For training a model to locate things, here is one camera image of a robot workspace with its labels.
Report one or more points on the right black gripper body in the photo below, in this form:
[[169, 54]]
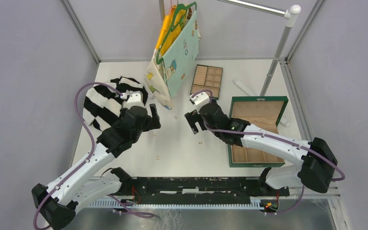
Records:
[[214, 102]]

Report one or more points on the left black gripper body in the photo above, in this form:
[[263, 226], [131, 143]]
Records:
[[147, 127]]

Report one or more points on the small green jewelry tray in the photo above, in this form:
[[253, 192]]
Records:
[[207, 77]]

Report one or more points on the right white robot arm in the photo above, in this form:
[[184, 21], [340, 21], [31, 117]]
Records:
[[312, 162]]

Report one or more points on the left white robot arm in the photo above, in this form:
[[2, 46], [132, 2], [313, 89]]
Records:
[[60, 200]]

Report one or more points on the large green jewelry box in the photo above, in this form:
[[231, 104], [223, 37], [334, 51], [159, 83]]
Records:
[[264, 112]]

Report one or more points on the black white striped garment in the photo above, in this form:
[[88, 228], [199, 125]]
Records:
[[102, 105]]

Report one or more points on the cream cartoon print cloth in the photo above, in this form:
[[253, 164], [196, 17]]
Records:
[[156, 84]]

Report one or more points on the mint cartoon print cloth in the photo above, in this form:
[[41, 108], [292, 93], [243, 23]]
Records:
[[179, 59]]

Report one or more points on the yellow garment on hanger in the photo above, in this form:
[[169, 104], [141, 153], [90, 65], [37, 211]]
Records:
[[170, 29]]

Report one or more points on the green plastic hanger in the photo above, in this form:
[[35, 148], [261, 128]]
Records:
[[180, 6]]

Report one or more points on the silver clothes rack pole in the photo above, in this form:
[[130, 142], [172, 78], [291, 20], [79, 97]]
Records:
[[290, 15]]

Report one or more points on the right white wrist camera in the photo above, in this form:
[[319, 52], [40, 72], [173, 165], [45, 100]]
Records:
[[200, 100]]

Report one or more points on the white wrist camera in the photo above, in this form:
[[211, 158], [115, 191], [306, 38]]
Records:
[[200, 100], [132, 99]]

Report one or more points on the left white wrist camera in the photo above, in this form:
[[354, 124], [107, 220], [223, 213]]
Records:
[[132, 99]]

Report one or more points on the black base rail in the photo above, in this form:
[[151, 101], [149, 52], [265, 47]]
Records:
[[197, 190]]

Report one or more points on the white slotted cable duct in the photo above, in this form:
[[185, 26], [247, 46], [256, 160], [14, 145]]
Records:
[[254, 204]]

